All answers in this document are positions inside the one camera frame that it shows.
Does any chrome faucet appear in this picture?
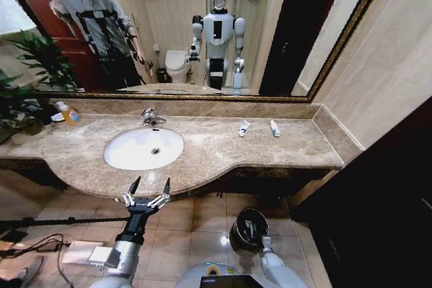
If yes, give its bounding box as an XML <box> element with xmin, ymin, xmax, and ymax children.
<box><xmin>140</xmin><ymin>108</ymin><xmax>168</xmax><ymax>127</ymax></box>

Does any green potted plant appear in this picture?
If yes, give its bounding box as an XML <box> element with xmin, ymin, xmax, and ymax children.
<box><xmin>0</xmin><ymin>68</ymin><xmax>48</xmax><ymax>134</ymax></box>

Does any white flat box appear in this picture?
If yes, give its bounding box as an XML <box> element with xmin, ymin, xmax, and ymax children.
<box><xmin>61</xmin><ymin>239</ymin><xmax>114</xmax><ymax>266</ymax></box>

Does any black round trash bin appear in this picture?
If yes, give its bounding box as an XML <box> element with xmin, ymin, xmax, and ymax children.
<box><xmin>229</xmin><ymin>208</ymin><xmax>271</xmax><ymax>256</ymax></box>

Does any white blue toothpaste tube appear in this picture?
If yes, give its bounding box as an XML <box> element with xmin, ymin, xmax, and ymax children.
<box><xmin>238</xmin><ymin>119</ymin><xmax>252</xmax><ymax>138</ymax></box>

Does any dark shoe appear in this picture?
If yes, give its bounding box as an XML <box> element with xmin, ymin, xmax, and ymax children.
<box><xmin>11</xmin><ymin>256</ymin><xmax>45</xmax><ymax>288</ymax></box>

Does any orange soap pump bottle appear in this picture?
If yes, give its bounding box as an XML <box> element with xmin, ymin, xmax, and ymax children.
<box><xmin>55</xmin><ymin>100</ymin><xmax>82</xmax><ymax>126</ymax></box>

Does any dark wooden cabinet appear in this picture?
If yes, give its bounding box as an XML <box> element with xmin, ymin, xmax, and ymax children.
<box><xmin>290</xmin><ymin>97</ymin><xmax>432</xmax><ymax>288</ymax></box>

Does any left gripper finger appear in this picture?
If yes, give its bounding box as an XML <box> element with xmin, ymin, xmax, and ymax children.
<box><xmin>148</xmin><ymin>177</ymin><xmax>172</xmax><ymax>209</ymax></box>
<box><xmin>121</xmin><ymin>175</ymin><xmax>142</xmax><ymax>208</ymax></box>

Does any white trash piece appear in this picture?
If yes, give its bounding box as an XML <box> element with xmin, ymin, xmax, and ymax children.
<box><xmin>244</xmin><ymin>220</ymin><xmax>258</xmax><ymax>239</ymax></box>

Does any white oval sink basin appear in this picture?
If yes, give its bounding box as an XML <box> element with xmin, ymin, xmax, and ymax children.
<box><xmin>103</xmin><ymin>126</ymin><xmax>185</xmax><ymax>171</ymax></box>

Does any black thin cable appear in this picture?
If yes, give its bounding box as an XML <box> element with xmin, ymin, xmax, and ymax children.
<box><xmin>0</xmin><ymin>233</ymin><xmax>74</xmax><ymax>288</ymax></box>

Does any gold framed wall mirror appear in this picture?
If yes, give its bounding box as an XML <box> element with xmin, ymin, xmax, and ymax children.
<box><xmin>0</xmin><ymin>0</ymin><xmax>394</xmax><ymax>104</ymax></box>

